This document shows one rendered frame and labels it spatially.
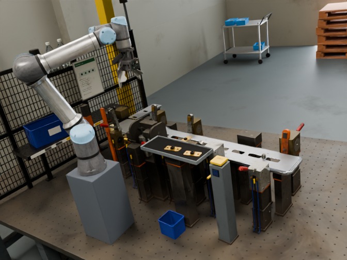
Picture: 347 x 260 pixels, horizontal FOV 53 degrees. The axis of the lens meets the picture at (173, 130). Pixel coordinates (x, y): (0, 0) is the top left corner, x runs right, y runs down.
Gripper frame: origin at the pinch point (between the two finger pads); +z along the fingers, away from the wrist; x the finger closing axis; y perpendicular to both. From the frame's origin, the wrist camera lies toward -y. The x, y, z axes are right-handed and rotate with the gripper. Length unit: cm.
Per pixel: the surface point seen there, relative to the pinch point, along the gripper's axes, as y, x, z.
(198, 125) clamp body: 8, 43, 43
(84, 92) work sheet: -90, 28, 23
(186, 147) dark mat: 38.4, -5.4, 28.0
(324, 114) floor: -1, 302, 144
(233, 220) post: 63, -7, 62
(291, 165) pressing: 79, 24, 44
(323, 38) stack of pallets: -90, 552, 108
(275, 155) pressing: 69, 29, 44
